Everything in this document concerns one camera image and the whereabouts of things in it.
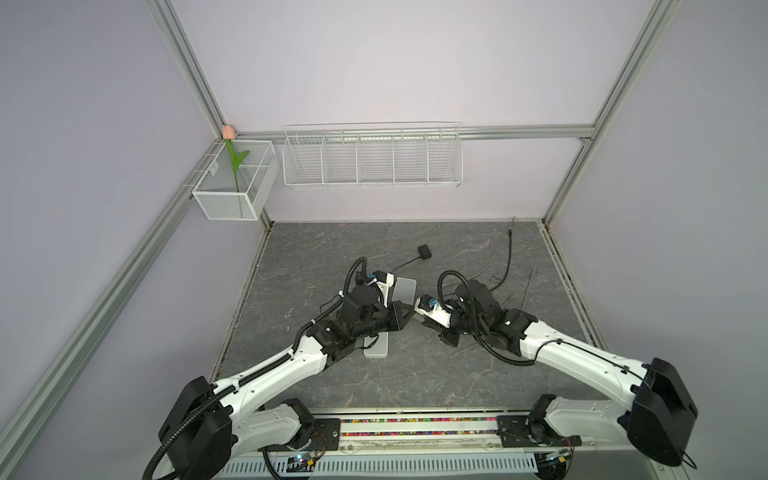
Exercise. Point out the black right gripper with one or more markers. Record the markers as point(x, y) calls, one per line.
point(448, 337)

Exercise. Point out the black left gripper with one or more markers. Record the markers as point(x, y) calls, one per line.
point(398, 321)

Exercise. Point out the white network switch box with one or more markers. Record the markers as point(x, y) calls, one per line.
point(404, 291)

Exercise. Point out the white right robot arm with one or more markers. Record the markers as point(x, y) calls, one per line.
point(649, 405)

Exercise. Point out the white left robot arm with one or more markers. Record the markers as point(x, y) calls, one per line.
point(212, 422)

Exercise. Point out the black power adapter small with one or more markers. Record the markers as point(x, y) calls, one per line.
point(423, 253)

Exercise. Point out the white mesh basket small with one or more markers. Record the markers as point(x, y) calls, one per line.
point(215, 190)

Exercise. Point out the artificial pink tulip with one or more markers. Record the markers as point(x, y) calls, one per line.
point(229, 135)

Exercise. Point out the front aluminium rail base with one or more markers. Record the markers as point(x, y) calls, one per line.
point(428, 445)

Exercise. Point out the grey ethernet cable curved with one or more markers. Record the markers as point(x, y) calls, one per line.
point(496, 250)

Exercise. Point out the aluminium frame rail right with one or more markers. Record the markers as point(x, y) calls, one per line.
point(578, 302)

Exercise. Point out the white wire basket long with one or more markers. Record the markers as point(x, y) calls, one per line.
point(384, 154)

